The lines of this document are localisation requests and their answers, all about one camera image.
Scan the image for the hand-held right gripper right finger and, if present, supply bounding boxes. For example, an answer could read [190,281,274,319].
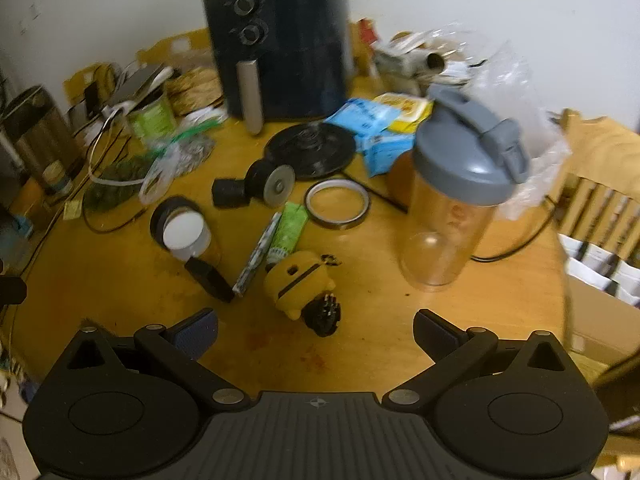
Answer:
[382,308,583,406]

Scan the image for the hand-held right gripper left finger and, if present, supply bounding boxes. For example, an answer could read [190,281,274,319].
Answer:
[50,308,251,406]

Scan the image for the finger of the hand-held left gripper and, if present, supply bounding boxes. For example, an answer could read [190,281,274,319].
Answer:
[0,275,28,307]

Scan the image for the marble pattern bar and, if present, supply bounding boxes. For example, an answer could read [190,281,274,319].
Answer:
[232,211,283,297]

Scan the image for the amber tape roll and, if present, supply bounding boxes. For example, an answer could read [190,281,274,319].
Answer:
[304,180,369,229]

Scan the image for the black cylinder device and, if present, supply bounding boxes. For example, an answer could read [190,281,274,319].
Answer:
[212,160,296,209]

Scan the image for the clear shaker bottle grey lid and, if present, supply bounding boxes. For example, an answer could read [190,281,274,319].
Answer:
[400,84,532,292]

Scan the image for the white lid jar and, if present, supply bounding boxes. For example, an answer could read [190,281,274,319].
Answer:
[162,211,222,263]

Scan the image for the yellow figure toy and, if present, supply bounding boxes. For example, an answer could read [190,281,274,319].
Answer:
[263,251,337,321]

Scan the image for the small black pronged part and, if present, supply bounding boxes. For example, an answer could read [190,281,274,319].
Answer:
[302,295,343,338]

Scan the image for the small white teal cup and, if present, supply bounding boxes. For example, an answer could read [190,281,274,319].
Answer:
[42,162,73,196]

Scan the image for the black tape roll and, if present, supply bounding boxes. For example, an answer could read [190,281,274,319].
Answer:
[150,197,198,248]

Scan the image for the green tube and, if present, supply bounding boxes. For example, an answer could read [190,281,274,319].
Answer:
[266,202,308,263]

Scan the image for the steel trash can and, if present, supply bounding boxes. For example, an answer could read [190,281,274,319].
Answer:
[0,85,83,196]

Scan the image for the orange fruit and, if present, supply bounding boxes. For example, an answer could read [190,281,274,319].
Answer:
[387,152,416,206]

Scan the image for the cardboard box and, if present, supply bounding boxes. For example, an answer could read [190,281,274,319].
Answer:
[565,270,640,366]

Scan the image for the clear bag green tie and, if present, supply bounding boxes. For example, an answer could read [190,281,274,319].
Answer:
[140,120,218,206]

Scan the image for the light blue snack packet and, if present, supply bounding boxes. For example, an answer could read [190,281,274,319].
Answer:
[361,132,416,178]
[325,98,388,136]

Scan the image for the white power bank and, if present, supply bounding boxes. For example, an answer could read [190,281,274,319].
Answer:
[102,95,151,117]

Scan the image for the black kettle base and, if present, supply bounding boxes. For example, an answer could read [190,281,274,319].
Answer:
[264,122,357,181]

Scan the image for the green can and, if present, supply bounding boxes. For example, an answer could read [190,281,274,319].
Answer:
[127,92,178,143]

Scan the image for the yellow snack packet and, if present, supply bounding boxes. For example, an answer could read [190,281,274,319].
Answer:
[372,92,433,135]

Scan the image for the wooden chair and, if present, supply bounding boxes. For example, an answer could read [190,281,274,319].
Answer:
[550,107,640,256]

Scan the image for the grey smartphone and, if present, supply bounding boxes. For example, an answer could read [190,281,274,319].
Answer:
[111,64,168,101]

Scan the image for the flatbread pack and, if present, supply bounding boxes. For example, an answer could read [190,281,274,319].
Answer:
[165,67,226,116]

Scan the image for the crumpled clear plastic bag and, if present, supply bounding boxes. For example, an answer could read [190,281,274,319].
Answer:
[450,20,571,196]

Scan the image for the cardboard sheet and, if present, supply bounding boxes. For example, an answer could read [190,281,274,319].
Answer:
[65,27,211,106]

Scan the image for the dark blue air fryer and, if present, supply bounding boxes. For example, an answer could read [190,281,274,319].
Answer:
[201,0,357,135]

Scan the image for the black cable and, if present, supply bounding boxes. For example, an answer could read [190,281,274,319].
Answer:
[82,180,156,235]

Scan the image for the black power cord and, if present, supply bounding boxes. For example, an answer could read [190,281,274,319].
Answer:
[342,170,556,263]

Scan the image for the white cable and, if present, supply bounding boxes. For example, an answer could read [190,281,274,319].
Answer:
[87,105,151,188]

